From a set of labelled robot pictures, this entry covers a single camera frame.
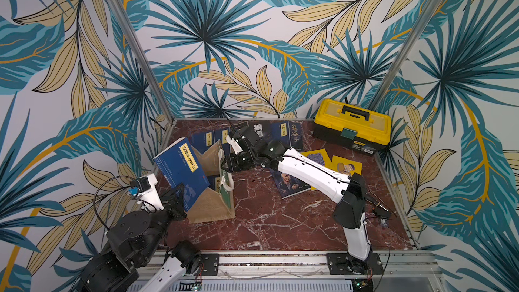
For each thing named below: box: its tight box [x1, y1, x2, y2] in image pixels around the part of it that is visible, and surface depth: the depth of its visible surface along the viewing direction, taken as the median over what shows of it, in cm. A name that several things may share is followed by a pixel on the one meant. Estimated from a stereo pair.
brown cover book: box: [233, 120, 250, 131], surface depth 116 cm
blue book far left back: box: [189, 129, 215, 155], surface depth 109 cm
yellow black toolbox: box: [312, 98, 392, 156], surface depth 100 cm
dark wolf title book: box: [248, 120, 273, 140], surface depth 116 cm
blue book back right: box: [271, 120, 292, 149], surface depth 115 cm
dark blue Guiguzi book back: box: [289, 120, 304, 151], surface depth 113 cm
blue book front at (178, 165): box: [152, 137, 211, 212], surface depth 61 cm
